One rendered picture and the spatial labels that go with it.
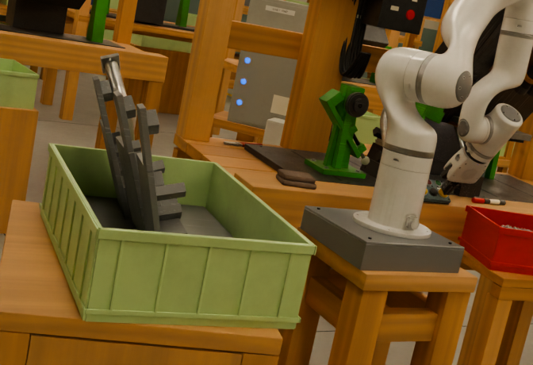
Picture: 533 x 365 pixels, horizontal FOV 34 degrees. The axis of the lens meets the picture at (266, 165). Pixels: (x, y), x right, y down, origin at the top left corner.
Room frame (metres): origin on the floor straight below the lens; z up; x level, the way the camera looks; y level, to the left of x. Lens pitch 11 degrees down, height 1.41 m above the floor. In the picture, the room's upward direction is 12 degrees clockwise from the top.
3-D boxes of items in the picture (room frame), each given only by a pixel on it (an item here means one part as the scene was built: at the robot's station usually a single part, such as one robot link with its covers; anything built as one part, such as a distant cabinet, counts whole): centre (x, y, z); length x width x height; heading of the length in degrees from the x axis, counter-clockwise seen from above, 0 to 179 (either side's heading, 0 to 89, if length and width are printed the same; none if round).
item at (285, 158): (2.85, -0.50, 0.89); 1.10 x 0.42 x 0.02; 115
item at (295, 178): (2.34, -0.09, 0.91); 0.10 x 0.08 x 0.03; 105
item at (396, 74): (2.06, -0.30, 1.22); 0.19 x 0.12 x 0.24; 49
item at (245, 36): (3.18, -0.34, 1.23); 1.30 x 0.05 x 0.09; 115
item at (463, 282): (2.04, -0.32, 0.83); 0.32 x 0.32 x 0.04; 29
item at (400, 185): (2.04, -0.32, 1.00); 0.19 x 0.19 x 0.18
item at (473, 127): (2.34, -0.55, 1.27); 0.16 x 0.09 x 0.30; 118
